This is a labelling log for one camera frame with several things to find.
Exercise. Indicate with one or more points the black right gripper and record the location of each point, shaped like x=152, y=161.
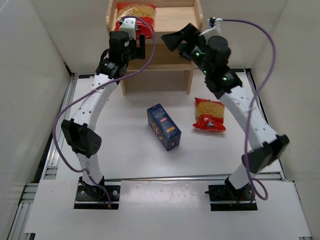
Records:
x=186, y=43

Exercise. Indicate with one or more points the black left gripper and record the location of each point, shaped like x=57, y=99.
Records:
x=137, y=49

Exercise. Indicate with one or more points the red pasta bag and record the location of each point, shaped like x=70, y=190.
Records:
x=144, y=11
x=209, y=115

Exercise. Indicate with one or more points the blue pasta box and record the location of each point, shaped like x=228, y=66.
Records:
x=164, y=127

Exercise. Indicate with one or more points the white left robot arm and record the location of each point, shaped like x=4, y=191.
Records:
x=79, y=131

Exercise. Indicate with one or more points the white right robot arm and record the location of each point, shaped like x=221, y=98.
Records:
x=211, y=53

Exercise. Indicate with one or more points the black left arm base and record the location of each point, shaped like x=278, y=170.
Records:
x=89, y=197

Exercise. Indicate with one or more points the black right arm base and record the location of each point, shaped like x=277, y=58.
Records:
x=225, y=198

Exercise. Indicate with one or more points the wooden three-tier shelf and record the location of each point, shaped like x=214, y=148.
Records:
x=170, y=16

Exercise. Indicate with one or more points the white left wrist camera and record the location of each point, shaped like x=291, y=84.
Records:
x=129, y=26

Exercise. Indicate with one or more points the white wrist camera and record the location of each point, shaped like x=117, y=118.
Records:
x=214, y=27
x=129, y=26

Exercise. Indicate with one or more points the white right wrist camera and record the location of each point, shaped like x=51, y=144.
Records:
x=214, y=27

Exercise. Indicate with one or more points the aluminium rail frame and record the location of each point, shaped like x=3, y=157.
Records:
x=162, y=194

